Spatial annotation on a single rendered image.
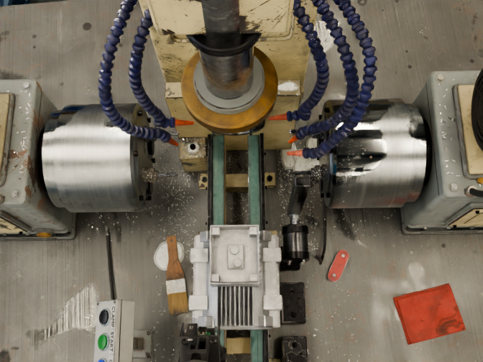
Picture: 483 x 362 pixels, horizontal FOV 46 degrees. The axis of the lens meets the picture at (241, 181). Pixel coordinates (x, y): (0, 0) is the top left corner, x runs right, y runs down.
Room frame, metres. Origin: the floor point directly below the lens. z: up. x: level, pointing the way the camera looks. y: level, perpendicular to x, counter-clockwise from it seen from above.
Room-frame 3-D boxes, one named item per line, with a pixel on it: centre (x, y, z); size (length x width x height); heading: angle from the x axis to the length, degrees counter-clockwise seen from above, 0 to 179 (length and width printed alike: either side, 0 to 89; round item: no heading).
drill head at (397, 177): (0.42, -0.32, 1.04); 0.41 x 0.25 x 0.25; 87
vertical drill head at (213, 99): (0.48, 0.01, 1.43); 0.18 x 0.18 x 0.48
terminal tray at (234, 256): (0.19, 0.02, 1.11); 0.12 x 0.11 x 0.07; 176
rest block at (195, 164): (0.52, 0.12, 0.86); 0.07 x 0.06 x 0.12; 87
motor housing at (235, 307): (0.15, 0.03, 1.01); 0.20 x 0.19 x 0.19; 176
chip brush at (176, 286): (0.21, 0.19, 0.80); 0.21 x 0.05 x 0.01; 4
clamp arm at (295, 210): (0.30, -0.12, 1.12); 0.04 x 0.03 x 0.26; 177
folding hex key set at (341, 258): (0.20, -0.23, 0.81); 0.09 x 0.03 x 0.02; 150
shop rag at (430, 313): (0.07, -0.45, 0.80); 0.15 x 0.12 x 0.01; 100
